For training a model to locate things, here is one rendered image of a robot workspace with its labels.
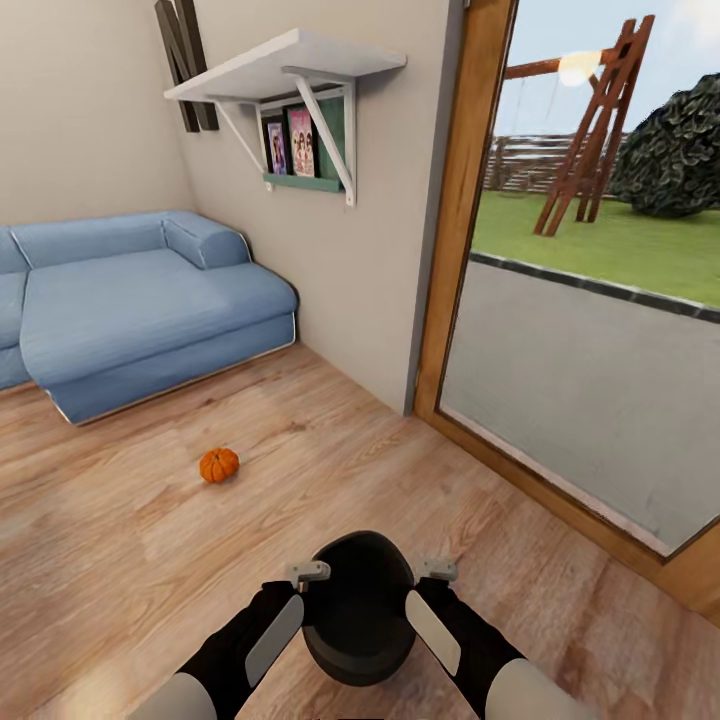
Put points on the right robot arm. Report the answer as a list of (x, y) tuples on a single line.
[(497, 680)]

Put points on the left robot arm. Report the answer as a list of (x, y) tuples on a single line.
[(218, 680)]

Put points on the cauldron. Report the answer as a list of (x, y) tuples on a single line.
[(360, 643)]

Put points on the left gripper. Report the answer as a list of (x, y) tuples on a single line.
[(315, 608)]

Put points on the shelf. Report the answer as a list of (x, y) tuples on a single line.
[(298, 61)]

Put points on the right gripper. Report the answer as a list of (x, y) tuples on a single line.
[(395, 598)]

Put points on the pumpkin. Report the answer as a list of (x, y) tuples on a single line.
[(218, 465)]

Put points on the sofa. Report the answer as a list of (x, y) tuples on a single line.
[(104, 313)]

